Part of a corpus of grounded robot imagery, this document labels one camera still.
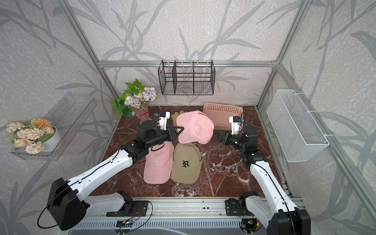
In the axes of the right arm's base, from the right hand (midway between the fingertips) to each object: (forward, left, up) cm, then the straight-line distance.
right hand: (215, 130), depth 76 cm
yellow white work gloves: (+4, +22, +6) cm, 23 cm away
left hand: (-2, +17, +4) cm, 17 cm away
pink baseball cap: (-11, +32, -17) cm, 38 cm away
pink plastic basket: (+33, -9, -23) cm, 41 cm away
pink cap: (+2, +9, 0) cm, 9 cm away
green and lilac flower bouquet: (+20, +47, +6) cm, 51 cm away
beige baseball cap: (-11, +16, -18) cm, 26 cm away
